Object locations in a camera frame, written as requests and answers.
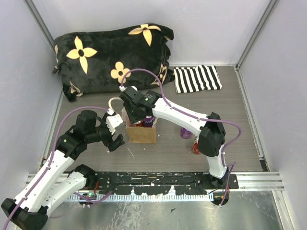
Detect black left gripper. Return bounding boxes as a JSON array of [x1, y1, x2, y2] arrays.
[[86, 113, 125, 151]]

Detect red cola can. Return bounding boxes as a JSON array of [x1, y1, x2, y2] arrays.
[[132, 120, 143, 127], [191, 137, 200, 154]]

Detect purple Fanta can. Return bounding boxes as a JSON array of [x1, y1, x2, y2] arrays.
[[143, 116, 155, 127]]

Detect watermelon print canvas bag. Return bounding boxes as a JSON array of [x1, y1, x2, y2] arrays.
[[120, 107, 158, 144]]

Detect purple soda can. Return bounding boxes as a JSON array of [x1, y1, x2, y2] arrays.
[[180, 127, 192, 139]]

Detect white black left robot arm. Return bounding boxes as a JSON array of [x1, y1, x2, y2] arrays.
[[1, 106, 124, 230]]

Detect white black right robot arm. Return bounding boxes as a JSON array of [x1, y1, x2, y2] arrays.
[[119, 86, 229, 189]]

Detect black floral plush blanket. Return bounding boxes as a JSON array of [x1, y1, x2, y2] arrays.
[[53, 23, 174, 102]]

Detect black white striped cloth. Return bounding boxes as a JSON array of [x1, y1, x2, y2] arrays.
[[174, 65, 222, 93]]

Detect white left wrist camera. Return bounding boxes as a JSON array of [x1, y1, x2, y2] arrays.
[[106, 114, 123, 135]]

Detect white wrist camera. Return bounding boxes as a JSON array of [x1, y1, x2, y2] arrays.
[[106, 114, 123, 135], [119, 86, 125, 92]]

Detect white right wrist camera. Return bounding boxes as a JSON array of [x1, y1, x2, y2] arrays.
[[119, 86, 125, 92]]

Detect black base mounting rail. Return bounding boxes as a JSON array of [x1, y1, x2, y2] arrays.
[[82, 171, 239, 196]]

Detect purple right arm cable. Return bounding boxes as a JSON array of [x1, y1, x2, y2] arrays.
[[119, 68, 242, 207]]

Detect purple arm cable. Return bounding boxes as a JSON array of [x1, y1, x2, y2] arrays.
[[119, 68, 242, 207], [2, 106, 113, 230]]

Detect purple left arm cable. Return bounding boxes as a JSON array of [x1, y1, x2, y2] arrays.
[[2, 106, 113, 230]]

